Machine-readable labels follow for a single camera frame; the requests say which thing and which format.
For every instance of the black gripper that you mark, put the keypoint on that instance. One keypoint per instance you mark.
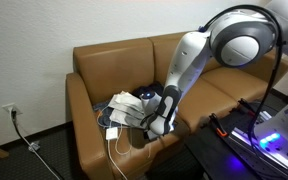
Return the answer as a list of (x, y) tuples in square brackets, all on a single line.
[(152, 136)]

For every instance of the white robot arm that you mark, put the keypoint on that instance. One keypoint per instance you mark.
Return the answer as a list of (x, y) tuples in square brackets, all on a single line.
[(187, 60)]

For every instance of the tan leather sofa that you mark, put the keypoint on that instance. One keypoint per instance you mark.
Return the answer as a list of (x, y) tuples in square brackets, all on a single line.
[(117, 66)]

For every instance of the white folded cloth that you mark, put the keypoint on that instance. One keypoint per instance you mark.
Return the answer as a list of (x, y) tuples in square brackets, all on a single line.
[(127, 106)]

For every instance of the white power adapter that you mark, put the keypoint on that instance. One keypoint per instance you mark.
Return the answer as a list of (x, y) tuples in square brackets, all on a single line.
[(111, 133)]

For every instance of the dark navy cloth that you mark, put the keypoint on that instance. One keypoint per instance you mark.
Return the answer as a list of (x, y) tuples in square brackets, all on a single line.
[(149, 89)]

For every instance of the blue denim cloth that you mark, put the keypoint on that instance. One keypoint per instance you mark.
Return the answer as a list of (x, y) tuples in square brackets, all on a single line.
[(100, 108)]

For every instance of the black robot cart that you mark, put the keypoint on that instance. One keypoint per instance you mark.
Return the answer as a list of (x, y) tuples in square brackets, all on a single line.
[(210, 156)]

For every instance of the black orange clamp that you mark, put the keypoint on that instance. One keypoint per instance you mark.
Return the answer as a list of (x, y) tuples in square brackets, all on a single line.
[(217, 126)]

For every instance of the black red clamp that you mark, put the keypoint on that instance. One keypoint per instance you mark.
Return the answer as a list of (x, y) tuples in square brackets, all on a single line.
[(247, 105)]

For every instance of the grey floor plug adapter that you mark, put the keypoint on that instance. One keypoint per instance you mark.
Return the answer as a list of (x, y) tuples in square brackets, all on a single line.
[(34, 146)]

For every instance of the white wall outlet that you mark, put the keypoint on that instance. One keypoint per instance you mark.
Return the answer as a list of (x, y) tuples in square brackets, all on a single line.
[(10, 107)]

